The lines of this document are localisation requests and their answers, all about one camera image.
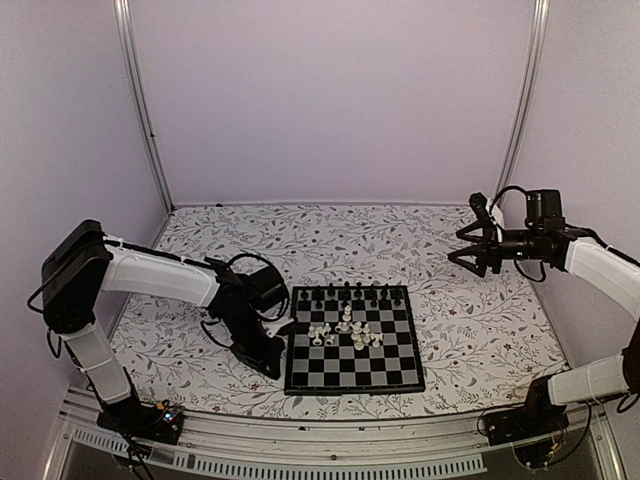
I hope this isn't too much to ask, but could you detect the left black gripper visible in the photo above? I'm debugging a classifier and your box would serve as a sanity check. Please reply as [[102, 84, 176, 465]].
[[221, 311, 286, 381]]

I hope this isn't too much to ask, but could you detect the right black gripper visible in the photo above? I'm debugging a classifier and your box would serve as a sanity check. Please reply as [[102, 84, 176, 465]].
[[449, 220, 543, 279]]

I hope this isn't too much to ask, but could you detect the black white chess board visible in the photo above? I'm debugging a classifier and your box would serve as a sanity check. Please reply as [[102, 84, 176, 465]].
[[284, 283, 425, 396]]

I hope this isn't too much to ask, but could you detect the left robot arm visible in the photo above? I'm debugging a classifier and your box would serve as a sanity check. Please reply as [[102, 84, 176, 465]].
[[27, 219, 290, 434]]

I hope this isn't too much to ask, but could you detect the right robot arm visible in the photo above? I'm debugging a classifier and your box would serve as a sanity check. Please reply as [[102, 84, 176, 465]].
[[449, 221, 639, 436]]

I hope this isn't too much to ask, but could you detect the black pieces row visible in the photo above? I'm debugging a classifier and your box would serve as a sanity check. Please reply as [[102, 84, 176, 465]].
[[292, 282, 410, 312]]

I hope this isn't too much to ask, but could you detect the white pieces pile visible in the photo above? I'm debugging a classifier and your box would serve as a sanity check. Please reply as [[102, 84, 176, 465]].
[[307, 305, 384, 350]]

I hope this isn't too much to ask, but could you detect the floral patterned table mat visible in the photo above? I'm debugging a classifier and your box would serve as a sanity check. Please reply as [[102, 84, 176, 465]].
[[112, 202, 571, 421]]

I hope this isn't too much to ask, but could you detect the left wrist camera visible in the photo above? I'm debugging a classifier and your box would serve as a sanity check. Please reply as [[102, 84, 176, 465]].
[[263, 318, 296, 339]]

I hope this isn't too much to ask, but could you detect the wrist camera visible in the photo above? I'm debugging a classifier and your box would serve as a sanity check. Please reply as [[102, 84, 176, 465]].
[[469, 192, 504, 242], [263, 318, 296, 339]]

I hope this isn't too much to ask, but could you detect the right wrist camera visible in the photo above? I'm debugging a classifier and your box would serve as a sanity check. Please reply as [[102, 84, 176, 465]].
[[469, 192, 504, 242]]

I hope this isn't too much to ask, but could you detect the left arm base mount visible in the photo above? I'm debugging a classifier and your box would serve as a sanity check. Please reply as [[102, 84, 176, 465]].
[[97, 396, 184, 445]]

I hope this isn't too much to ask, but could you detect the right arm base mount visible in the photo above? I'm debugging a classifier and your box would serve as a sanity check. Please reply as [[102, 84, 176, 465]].
[[476, 400, 569, 446]]

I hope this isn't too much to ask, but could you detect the front aluminium rail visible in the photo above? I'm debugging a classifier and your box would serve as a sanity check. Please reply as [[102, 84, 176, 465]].
[[43, 388, 631, 479]]

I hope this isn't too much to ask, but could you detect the right aluminium frame post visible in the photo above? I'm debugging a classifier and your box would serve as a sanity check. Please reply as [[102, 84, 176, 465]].
[[495, 0, 550, 195]]

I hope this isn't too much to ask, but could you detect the aluminium frame post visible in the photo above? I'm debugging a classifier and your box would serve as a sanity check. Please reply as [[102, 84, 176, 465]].
[[495, 0, 550, 195], [113, 0, 175, 212]]

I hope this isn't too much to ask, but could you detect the left aluminium frame post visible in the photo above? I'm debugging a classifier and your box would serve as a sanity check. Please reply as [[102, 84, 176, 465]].
[[113, 0, 175, 212]]

